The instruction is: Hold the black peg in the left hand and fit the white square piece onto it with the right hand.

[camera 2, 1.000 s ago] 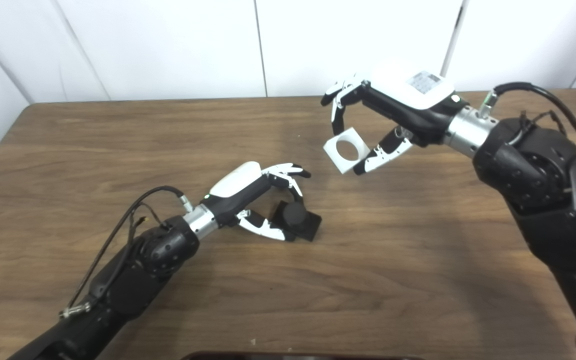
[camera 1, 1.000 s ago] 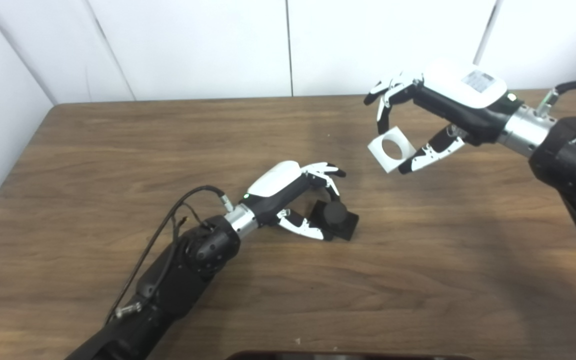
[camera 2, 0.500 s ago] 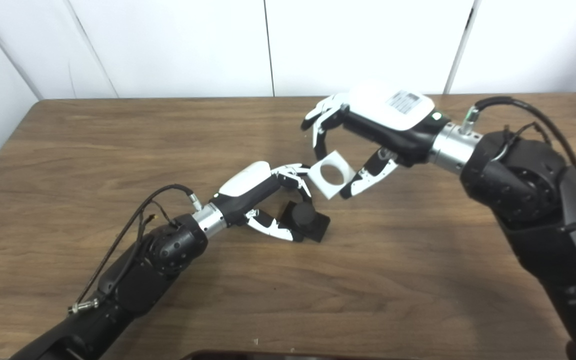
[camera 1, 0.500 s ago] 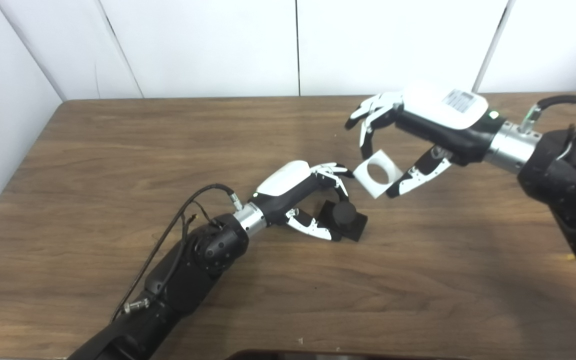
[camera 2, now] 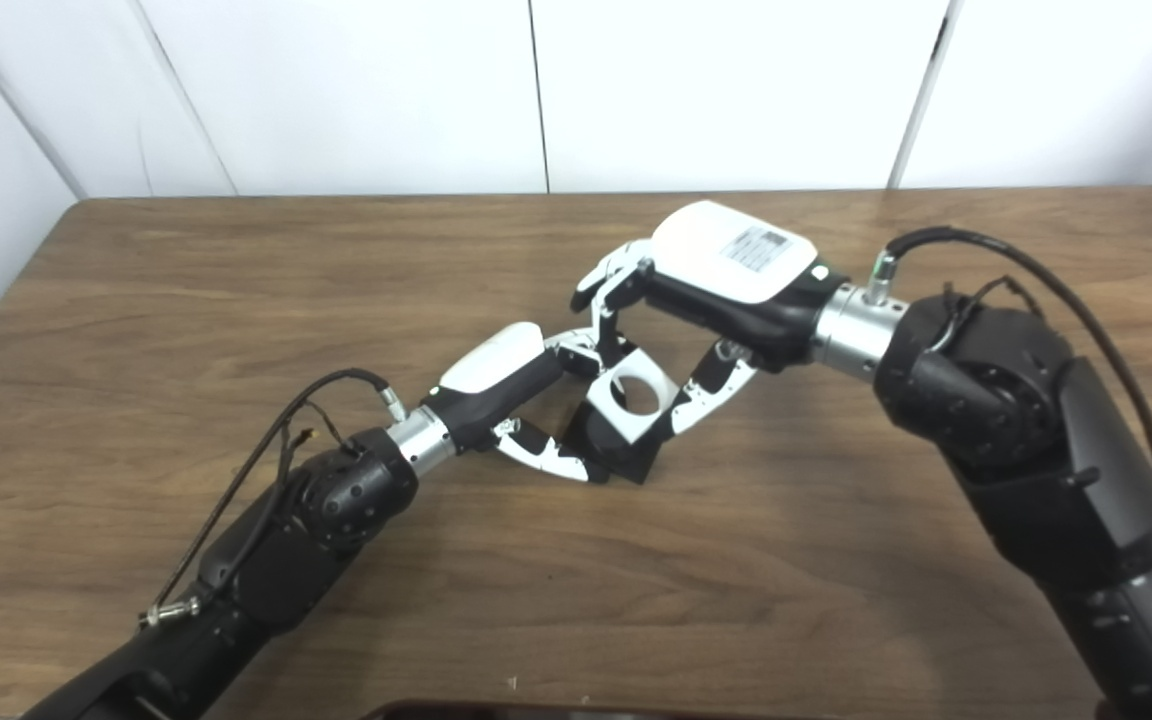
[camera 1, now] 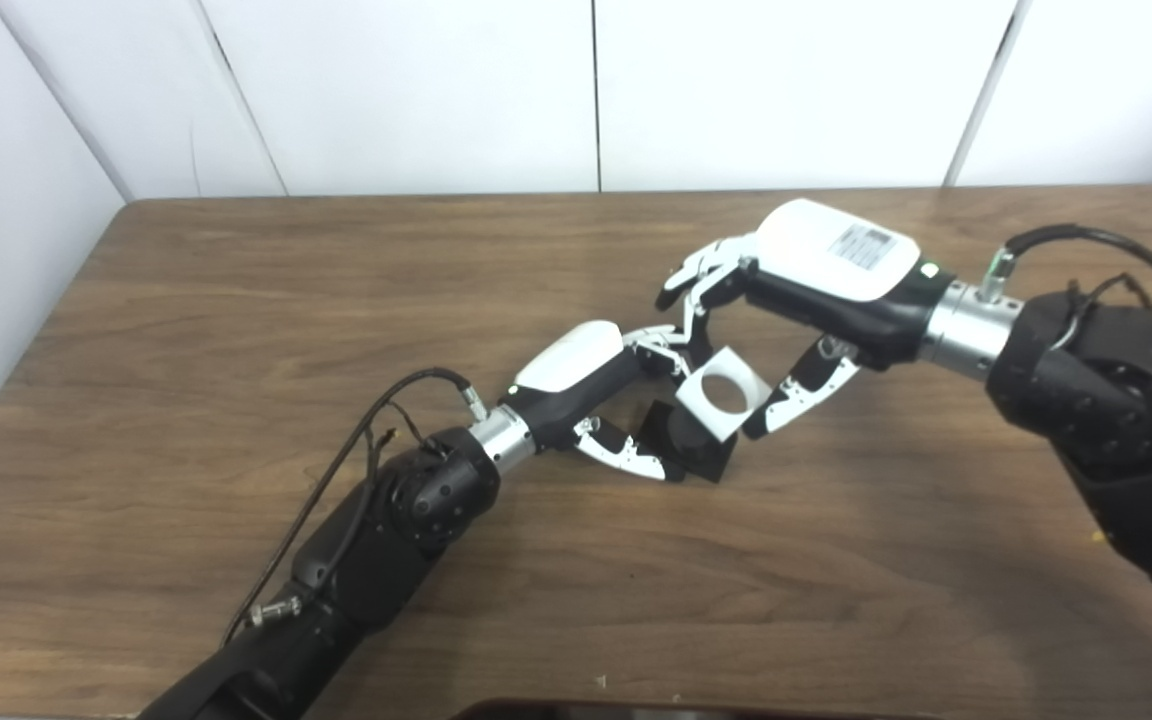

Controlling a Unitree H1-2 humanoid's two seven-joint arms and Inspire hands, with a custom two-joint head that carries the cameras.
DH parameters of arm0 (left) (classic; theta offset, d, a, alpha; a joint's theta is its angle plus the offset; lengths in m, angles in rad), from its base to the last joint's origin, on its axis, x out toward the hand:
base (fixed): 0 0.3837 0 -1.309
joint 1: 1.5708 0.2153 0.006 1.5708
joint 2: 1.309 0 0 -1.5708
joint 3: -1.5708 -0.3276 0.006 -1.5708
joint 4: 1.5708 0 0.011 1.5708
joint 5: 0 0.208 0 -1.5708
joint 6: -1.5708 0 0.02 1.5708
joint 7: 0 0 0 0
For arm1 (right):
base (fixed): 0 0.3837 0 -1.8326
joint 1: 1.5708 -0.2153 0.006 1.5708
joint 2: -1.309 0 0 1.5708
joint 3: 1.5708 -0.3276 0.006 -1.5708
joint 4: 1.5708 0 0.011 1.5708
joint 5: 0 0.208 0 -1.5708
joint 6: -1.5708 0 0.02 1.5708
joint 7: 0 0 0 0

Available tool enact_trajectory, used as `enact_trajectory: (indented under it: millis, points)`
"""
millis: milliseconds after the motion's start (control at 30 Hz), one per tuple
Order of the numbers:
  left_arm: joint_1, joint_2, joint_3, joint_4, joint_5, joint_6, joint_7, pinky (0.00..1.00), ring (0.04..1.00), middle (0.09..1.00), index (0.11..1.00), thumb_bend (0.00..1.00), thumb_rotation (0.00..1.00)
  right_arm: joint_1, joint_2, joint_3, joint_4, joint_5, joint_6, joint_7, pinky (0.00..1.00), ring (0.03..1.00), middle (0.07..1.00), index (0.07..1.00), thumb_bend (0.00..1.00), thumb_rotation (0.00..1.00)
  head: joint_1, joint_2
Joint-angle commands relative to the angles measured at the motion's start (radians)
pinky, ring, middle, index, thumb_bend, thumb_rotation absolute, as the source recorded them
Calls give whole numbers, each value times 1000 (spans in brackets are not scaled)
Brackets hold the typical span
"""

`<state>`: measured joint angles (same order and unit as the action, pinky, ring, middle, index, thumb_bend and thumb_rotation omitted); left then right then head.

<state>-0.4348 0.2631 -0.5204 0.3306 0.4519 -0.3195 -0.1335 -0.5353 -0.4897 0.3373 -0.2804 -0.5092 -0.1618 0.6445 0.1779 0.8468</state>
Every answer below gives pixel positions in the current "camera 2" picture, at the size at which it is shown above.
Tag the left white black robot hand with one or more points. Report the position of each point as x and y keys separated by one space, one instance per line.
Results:
x=496 y=375

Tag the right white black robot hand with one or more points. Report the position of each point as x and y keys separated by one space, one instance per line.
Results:
x=726 y=270

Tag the white square piece with hole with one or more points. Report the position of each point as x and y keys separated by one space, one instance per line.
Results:
x=604 y=405

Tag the black peg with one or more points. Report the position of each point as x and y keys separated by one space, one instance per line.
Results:
x=626 y=460

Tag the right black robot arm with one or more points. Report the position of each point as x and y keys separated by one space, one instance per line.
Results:
x=1056 y=450

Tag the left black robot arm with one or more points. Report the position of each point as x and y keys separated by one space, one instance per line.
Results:
x=286 y=550

